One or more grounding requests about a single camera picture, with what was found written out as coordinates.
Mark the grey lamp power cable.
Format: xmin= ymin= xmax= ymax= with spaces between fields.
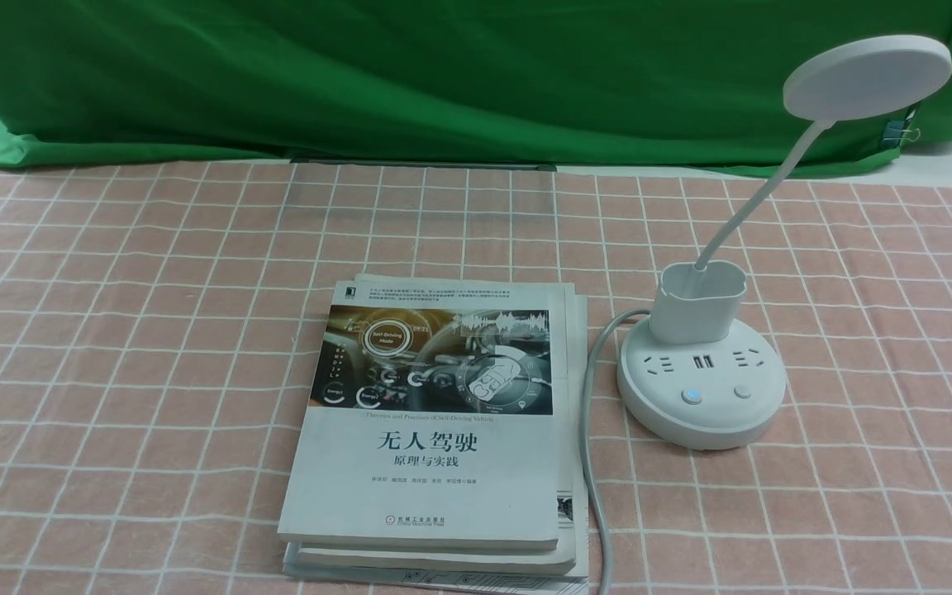
xmin=578 ymin=309 xmax=653 ymax=595

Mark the pink checkered tablecloth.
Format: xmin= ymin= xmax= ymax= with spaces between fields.
xmin=0 ymin=162 xmax=952 ymax=594

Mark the green backdrop cloth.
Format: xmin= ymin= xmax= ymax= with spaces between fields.
xmin=0 ymin=1 xmax=952 ymax=177

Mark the top white book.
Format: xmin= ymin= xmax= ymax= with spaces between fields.
xmin=278 ymin=280 xmax=575 ymax=552

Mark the blue binder clip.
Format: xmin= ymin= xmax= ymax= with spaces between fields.
xmin=880 ymin=118 xmax=921 ymax=150

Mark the bottom white book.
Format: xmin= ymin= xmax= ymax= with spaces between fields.
xmin=283 ymin=283 xmax=590 ymax=594

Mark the white desk lamp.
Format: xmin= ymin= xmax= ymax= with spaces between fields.
xmin=616 ymin=34 xmax=952 ymax=450

